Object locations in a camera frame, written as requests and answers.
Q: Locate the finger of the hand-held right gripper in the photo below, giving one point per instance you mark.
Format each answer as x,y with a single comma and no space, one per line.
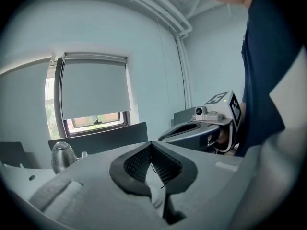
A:
192,140
189,125

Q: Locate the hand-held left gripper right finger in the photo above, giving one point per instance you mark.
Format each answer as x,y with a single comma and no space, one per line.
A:
211,188

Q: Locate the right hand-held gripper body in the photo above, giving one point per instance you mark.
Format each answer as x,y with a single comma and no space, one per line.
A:
231,109

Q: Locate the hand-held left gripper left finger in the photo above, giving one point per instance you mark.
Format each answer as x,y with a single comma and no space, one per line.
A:
96,188

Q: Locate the silver desk lamp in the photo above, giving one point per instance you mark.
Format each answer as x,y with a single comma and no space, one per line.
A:
62,157

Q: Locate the person's right forearm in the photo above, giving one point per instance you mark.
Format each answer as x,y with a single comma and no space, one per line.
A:
242,114

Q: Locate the person's right hand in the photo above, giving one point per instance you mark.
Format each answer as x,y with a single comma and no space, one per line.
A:
223,136

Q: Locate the long dark grey divider panel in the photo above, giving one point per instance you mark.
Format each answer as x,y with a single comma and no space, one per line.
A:
108,138

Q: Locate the person's dark blue shirt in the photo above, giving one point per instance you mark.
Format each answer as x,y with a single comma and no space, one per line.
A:
263,56

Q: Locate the dark framed window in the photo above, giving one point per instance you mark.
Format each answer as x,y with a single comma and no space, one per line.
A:
96,122

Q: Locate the wide white roller blind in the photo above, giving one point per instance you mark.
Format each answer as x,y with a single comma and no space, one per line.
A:
24,99

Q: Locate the white wall conduit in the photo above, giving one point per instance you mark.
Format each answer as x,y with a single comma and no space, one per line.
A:
184,25

